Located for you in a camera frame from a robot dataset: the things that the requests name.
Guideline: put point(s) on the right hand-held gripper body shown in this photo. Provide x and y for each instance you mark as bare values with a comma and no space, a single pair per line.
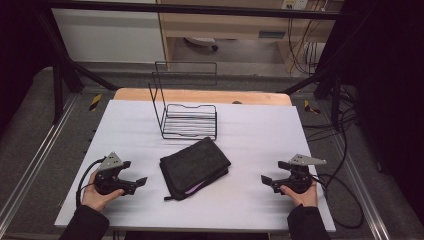
298,181

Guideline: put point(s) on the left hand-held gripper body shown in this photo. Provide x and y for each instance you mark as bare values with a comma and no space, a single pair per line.
108,181

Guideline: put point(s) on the black fabric bag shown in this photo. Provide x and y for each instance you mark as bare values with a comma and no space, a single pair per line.
195,166

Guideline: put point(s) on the person's right hand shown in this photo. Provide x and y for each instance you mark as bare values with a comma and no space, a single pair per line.
306,199

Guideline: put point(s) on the person's left hand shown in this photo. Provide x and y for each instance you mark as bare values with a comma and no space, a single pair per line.
95,200

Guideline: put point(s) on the white table cover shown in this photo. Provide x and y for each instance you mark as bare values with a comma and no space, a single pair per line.
253,133

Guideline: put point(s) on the yellow black tape strip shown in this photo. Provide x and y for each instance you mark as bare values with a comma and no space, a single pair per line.
310,107
95,102

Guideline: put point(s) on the black metal stand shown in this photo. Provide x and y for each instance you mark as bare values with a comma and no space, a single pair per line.
335,96
58,90

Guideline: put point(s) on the white cabinet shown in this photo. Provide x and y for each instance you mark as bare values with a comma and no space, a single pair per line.
106,36

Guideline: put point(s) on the dark curtain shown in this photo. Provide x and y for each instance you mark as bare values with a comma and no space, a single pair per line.
386,83
20,50

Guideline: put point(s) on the office chair base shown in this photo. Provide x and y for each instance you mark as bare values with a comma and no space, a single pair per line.
201,41

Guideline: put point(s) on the light wooden desk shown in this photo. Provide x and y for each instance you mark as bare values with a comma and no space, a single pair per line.
226,26

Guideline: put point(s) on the black metal crossbar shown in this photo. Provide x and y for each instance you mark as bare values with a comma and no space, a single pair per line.
200,9

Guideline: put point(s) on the aluminium floor rail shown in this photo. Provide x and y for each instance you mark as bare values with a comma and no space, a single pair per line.
36,163
363,196

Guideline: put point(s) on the white wall socket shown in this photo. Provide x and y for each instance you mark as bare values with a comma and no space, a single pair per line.
295,4

